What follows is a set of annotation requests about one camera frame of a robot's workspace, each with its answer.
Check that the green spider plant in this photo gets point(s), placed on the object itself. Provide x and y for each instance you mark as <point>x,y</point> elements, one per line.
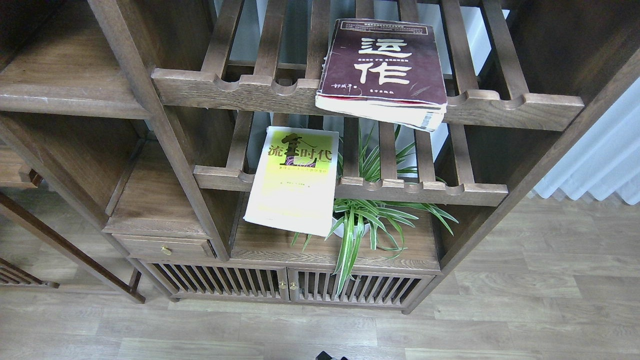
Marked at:
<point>354,213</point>

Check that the white plant pot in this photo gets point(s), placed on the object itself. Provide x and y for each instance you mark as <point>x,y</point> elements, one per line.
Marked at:
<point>339,230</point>

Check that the wooden drawer brass knob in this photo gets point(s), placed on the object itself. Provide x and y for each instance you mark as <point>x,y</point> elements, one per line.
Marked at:
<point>148,246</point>

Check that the dark wooden bookshelf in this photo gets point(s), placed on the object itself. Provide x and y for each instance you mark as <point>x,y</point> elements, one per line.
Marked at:
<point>139,113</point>

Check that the slatted cabinet door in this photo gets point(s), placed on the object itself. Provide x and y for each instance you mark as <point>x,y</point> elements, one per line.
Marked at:
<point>365,289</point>
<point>226,281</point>

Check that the maroon thick book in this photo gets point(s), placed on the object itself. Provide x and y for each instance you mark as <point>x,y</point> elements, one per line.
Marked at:
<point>386,71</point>

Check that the dark wooden side furniture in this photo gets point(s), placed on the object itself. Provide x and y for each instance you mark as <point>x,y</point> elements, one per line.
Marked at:
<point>16,173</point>

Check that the right slatted cabinet door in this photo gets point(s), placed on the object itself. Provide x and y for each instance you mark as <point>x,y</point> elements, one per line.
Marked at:
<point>365,289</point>

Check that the yellow white book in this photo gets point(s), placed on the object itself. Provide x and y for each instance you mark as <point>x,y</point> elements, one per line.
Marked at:
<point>294,184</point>

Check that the white curtain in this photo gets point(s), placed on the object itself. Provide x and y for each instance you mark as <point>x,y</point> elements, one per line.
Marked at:
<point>605,161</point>

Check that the left slatted cabinet door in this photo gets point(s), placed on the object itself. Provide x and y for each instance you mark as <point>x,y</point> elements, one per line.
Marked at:
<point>226,281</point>

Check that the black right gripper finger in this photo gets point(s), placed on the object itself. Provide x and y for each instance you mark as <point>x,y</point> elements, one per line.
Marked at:
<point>323,355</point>

